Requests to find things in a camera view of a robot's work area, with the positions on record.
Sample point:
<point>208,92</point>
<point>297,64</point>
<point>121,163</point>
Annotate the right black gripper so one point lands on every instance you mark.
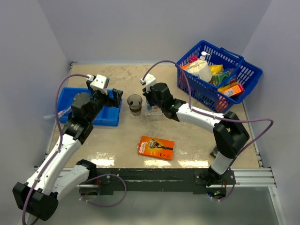
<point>148,94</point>

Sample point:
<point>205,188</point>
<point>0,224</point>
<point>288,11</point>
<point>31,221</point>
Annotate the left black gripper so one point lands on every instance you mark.
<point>112,102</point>

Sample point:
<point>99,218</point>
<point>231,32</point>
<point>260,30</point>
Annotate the dark smoked plastic cup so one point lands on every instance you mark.
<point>134,102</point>

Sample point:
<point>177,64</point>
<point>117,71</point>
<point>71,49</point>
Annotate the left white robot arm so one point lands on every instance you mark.
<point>39,195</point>

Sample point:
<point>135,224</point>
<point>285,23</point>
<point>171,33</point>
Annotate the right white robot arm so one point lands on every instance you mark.
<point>229,133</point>

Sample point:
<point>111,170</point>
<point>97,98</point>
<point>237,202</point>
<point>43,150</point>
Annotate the clear textured acrylic tray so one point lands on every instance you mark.
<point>142,114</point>

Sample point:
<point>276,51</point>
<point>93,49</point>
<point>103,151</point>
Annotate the blue plastic bin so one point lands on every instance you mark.
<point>109,116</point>

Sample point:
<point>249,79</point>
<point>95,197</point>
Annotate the small red box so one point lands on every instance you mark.
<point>193,58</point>

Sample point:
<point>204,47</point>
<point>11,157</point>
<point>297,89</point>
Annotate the orange razor box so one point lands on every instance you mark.
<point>156,148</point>

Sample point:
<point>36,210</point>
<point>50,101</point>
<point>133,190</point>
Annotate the green sponge pack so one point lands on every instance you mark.
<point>218,77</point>

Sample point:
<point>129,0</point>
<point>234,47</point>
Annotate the white pump bottle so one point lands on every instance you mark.
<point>204,54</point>

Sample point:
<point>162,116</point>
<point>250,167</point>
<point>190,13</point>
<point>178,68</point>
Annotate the yellow sponge pack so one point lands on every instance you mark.
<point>215,69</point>

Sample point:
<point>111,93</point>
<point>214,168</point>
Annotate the blue shopping basket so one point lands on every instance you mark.
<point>206,93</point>

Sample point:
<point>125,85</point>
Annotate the orange pink box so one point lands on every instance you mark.
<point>232,89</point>

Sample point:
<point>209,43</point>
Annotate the black green razor package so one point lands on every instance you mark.
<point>214,152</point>

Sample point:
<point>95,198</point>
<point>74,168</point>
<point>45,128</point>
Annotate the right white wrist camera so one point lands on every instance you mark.
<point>149,80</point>

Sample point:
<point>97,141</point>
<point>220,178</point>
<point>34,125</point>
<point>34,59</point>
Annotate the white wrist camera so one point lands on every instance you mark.
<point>149,80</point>
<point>98,82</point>

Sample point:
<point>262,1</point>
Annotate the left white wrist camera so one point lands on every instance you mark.
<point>98,82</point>

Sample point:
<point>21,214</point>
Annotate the black aluminium base frame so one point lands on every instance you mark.
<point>109,180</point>

